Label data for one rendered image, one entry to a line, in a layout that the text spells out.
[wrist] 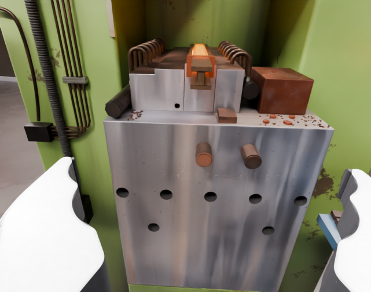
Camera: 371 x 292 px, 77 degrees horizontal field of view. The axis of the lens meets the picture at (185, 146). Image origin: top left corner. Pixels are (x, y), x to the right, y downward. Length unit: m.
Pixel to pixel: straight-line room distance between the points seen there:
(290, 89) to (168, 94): 0.21
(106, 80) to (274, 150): 0.41
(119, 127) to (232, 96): 0.20
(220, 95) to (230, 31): 0.49
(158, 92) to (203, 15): 0.51
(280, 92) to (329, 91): 0.22
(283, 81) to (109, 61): 0.38
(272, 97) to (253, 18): 0.50
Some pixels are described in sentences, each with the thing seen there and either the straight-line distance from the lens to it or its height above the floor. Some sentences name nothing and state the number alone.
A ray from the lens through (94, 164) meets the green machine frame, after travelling 0.72.
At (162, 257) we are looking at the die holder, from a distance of 0.60.
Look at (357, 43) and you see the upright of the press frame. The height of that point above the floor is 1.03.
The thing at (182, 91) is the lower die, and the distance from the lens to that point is 0.43.
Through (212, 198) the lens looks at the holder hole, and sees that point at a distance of 0.48.
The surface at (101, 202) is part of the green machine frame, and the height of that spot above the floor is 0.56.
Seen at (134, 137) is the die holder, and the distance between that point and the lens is 0.41.
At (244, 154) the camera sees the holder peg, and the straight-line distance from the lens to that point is 0.39.
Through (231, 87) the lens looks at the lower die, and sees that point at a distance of 0.43.
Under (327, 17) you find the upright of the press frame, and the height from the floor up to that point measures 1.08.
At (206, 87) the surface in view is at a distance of 0.32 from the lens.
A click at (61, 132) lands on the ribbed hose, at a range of 0.68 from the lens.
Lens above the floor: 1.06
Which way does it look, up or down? 28 degrees down
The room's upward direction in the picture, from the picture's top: 1 degrees clockwise
